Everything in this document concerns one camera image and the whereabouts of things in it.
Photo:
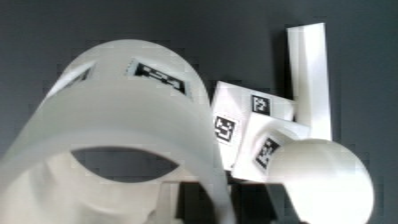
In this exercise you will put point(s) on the white lamp base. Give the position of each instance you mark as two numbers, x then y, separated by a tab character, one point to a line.
254	130

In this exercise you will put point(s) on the white right fence rail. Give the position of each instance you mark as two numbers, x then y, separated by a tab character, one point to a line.
309	78

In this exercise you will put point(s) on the white lamp shade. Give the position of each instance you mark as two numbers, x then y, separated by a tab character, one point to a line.
126	104

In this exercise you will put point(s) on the white lamp bulb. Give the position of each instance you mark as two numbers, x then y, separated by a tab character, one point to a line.
318	170

